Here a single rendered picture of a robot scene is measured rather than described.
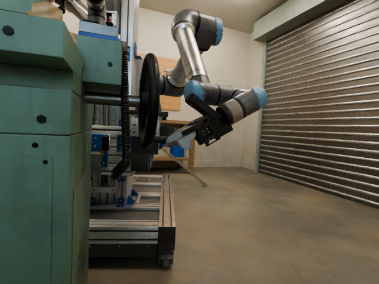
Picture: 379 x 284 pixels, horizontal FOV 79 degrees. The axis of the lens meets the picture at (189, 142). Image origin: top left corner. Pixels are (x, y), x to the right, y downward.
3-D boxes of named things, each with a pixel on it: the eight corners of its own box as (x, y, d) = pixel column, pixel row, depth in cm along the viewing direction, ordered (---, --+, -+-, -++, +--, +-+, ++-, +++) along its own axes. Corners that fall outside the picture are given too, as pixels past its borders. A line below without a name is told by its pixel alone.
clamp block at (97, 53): (121, 75, 61) (122, 40, 61) (65, 68, 57) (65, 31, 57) (120, 84, 75) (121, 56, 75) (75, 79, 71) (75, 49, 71)
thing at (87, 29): (118, 41, 62) (119, 21, 62) (73, 34, 58) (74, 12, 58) (118, 55, 74) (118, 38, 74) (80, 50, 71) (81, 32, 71)
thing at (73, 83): (73, 91, 47) (73, 71, 46) (-60, 79, 40) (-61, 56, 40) (92, 106, 85) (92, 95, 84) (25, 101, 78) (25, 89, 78)
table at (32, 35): (124, 65, 40) (125, 30, 39) (-115, 34, 30) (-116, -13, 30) (119, 100, 97) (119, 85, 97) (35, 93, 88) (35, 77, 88)
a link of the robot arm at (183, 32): (170, -5, 92) (197, 88, 70) (194, 3, 97) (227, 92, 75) (161, 21, 101) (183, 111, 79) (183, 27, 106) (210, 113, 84)
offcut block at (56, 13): (62, 34, 43) (62, 10, 43) (47, 26, 40) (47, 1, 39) (47, 35, 44) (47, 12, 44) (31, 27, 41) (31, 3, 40)
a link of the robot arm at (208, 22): (155, 82, 140) (194, 2, 96) (177, 85, 147) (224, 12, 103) (158, 99, 136) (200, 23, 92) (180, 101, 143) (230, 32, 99)
